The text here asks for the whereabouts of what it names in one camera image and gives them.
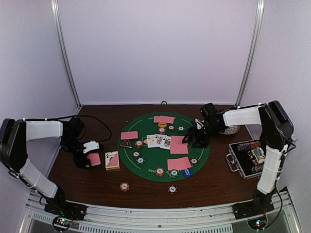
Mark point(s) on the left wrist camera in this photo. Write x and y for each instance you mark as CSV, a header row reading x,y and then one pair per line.
x,y
92,147

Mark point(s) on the orange poker chip stack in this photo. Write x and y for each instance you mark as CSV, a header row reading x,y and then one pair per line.
x,y
124,186

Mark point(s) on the aluminium poker chip case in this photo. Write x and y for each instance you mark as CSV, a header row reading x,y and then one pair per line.
x,y
247,158

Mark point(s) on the face up king card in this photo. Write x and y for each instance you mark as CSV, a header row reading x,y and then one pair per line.
x,y
166,143

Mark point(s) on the right aluminium frame post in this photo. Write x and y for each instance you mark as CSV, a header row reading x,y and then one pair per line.
x,y
252,50

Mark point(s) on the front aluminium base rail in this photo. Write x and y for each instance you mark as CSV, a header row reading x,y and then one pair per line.
x,y
211,219

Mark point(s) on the orange big blind button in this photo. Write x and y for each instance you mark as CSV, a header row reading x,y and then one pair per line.
x,y
162,125

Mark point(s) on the left aluminium frame post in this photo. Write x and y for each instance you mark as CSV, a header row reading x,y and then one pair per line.
x,y
64,54

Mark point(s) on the round green poker mat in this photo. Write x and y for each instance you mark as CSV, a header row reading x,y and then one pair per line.
x,y
157,157

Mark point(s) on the face down board card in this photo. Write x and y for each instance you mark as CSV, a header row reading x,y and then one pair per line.
x,y
177,140
179,149

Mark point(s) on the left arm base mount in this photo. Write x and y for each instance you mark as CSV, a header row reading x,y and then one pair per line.
x,y
71,210

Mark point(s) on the patterned ceramic saucer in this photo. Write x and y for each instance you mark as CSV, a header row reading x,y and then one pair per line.
x,y
230,130

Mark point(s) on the red card deck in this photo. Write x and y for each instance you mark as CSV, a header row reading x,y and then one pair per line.
x,y
94,159

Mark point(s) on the card deck box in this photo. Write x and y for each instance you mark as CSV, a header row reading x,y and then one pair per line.
x,y
112,160

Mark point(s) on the face up ace card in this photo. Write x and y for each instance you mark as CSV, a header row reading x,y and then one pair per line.
x,y
151,141

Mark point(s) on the red chips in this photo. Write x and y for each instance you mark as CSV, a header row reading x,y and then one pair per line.
x,y
160,172
139,144
162,131

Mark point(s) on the aluminium frame post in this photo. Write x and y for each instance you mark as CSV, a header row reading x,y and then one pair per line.
x,y
252,50
64,54

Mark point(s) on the blue small blind button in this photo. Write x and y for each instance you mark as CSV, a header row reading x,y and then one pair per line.
x,y
187,173

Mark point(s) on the green chip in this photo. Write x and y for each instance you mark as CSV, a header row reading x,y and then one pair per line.
x,y
180,129
140,161
173,173

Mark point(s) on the red playing card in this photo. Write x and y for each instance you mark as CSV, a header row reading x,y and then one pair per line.
x,y
129,135
158,119
187,162

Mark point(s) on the brown 100 poker chips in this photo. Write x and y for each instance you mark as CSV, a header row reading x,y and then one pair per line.
x,y
171,128

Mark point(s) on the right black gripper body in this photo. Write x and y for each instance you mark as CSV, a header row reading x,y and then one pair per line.
x,y
202,136

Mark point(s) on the brown poker chip stack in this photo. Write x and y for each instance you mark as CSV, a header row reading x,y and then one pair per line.
x,y
172,189

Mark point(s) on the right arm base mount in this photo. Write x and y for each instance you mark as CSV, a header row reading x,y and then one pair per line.
x,y
249,209

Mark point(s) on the black red triangular dealer button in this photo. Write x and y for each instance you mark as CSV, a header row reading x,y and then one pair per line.
x,y
126,144

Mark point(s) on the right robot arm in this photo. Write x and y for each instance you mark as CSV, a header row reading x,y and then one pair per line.
x,y
275,139

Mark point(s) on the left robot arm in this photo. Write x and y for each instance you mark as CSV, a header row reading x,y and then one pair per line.
x,y
15,139

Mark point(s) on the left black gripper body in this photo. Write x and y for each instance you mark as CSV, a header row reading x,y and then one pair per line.
x,y
80,160

